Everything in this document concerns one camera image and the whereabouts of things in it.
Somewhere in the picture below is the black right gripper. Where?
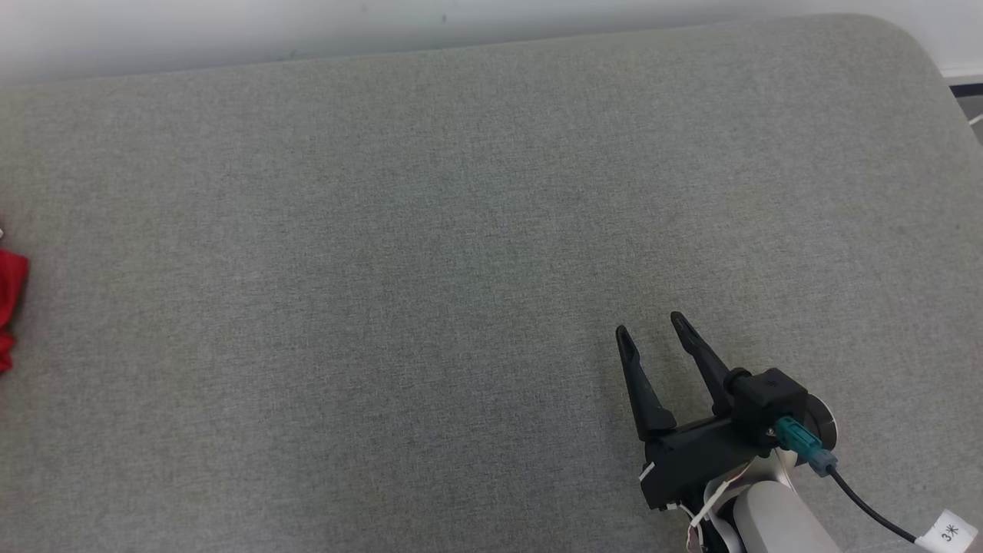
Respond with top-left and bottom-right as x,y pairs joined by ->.
615,310 -> 777,511

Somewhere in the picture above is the red jersey with white trim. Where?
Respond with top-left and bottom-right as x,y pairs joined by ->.
0,248 -> 30,375

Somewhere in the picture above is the teal right camera connector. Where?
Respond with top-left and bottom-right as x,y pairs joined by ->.
773,416 -> 839,478

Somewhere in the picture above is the black right camera cable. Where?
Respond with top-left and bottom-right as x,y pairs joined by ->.
828,467 -> 922,544

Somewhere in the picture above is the white cable label tag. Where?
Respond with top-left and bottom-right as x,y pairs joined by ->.
915,509 -> 981,553

